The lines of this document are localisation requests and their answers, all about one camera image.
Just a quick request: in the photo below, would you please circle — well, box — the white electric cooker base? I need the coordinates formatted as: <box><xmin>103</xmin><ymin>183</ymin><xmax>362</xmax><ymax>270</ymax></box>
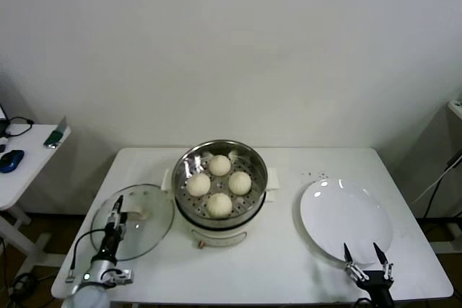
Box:
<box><xmin>174</xmin><ymin>189</ymin><xmax>279</xmax><ymax>250</ymax></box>

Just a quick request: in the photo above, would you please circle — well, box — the green silver packet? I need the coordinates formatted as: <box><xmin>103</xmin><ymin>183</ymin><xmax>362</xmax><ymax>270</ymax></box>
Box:
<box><xmin>43</xmin><ymin>115</ymin><xmax>71</xmax><ymax>149</ymax></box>

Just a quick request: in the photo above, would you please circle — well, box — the dark power adapter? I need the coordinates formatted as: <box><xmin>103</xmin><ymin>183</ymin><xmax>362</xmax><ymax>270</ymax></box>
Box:
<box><xmin>447</xmin><ymin>149</ymin><xmax>462</xmax><ymax>171</ymax></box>

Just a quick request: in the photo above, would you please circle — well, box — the black hanging cable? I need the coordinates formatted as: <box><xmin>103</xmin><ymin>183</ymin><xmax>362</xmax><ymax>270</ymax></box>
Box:
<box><xmin>425</xmin><ymin>167</ymin><xmax>456</xmax><ymax>219</ymax></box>

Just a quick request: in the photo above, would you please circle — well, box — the black cable loop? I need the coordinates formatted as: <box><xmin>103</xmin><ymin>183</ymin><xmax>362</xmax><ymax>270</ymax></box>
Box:
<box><xmin>4</xmin><ymin>116</ymin><xmax>35</xmax><ymax>139</ymax></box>

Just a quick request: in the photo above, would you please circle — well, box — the white side table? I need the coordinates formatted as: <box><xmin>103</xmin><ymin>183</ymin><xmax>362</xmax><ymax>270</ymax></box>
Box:
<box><xmin>0</xmin><ymin>123</ymin><xmax>72</xmax><ymax>269</ymax></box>

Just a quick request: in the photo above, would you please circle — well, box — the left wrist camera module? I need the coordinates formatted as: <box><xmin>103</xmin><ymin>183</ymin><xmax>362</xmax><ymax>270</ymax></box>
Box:
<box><xmin>103</xmin><ymin>267</ymin><xmax>136</xmax><ymax>288</ymax></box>

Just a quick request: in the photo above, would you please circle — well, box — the white steamed baozi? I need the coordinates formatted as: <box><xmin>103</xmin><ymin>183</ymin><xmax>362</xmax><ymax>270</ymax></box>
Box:
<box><xmin>206</xmin><ymin>193</ymin><xmax>233</xmax><ymax>219</ymax></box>
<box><xmin>227</xmin><ymin>171</ymin><xmax>253</xmax><ymax>195</ymax></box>
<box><xmin>186</xmin><ymin>172</ymin><xmax>212</xmax><ymax>197</ymax></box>
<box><xmin>208</xmin><ymin>154</ymin><xmax>232</xmax><ymax>177</ymax></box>

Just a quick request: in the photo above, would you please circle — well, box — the white round plate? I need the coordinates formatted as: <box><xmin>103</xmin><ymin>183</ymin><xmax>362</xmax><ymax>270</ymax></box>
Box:
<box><xmin>300</xmin><ymin>177</ymin><xmax>394</xmax><ymax>265</ymax></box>

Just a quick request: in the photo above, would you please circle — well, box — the steel perforated steamer basket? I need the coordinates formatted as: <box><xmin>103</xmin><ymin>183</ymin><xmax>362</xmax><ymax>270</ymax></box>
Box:
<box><xmin>160</xmin><ymin>138</ymin><xmax>282</xmax><ymax>229</ymax></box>

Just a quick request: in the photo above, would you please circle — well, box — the white frame base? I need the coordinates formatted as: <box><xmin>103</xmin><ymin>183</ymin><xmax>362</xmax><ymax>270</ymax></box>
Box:
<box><xmin>418</xmin><ymin>214</ymin><xmax>462</xmax><ymax>255</ymax></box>

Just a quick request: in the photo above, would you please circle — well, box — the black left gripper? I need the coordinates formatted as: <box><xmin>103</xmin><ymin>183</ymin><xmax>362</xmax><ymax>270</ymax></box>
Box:
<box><xmin>98</xmin><ymin>194</ymin><xmax>128</xmax><ymax>263</ymax></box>

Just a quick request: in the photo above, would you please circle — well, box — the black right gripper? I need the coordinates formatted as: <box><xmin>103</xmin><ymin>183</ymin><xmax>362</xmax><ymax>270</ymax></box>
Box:
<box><xmin>342</xmin><ymin>242</ymin><xmax>395</xmax><ymax>308</ymax></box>

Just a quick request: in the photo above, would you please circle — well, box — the white hanging cable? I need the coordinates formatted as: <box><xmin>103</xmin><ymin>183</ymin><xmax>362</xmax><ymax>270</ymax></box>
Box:
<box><xmin>413</xmin><ymin>158</ymin><xmax>462</xmax><ymax>205</ymax></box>

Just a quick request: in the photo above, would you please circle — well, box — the blue computer mouse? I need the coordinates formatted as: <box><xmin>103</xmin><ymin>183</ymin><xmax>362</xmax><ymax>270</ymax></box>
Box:
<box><xmin>0</xmin><ymin>149</ymin><xmax>25</xmax><ymax>174</ymax></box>

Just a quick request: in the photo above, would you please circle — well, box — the black floor cable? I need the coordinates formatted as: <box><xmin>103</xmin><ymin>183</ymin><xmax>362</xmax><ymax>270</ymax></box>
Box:
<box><xmin>6</xmin><ymin>270</ymin><xmax>40</xmax><ymax>300</ymax></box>

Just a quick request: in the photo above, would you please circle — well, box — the glass lid white handle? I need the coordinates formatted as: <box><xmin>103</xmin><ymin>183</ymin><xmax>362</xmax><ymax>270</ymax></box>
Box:
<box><xmin>90</xmin><ymin>183</ymin><xmax>176</xmax><ymax>261</ymax></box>

